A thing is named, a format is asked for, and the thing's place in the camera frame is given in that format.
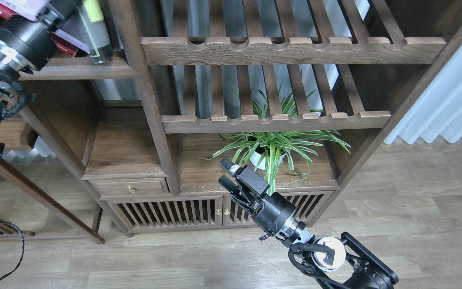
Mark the wooden furniture at left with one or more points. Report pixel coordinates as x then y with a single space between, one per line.
18 134

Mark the white plant pot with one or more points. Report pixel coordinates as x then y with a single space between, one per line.
260 158

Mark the red paperback book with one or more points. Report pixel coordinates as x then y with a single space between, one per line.
63 45

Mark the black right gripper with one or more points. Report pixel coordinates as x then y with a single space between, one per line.
272 213

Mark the yellow green black book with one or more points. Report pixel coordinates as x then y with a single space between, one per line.
86 30

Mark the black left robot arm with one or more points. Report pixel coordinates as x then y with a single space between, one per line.
13 97

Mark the pale lavender white book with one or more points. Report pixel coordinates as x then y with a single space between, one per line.
26 8

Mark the green spider plant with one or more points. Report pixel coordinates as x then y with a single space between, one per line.
297 141

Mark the dark wooden bookshelf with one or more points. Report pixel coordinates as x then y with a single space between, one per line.
190 70

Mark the white sheer curtain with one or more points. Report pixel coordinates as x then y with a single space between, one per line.
438 111

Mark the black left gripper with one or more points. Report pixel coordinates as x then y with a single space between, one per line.
26 45

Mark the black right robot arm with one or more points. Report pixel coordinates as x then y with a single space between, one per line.
335 263

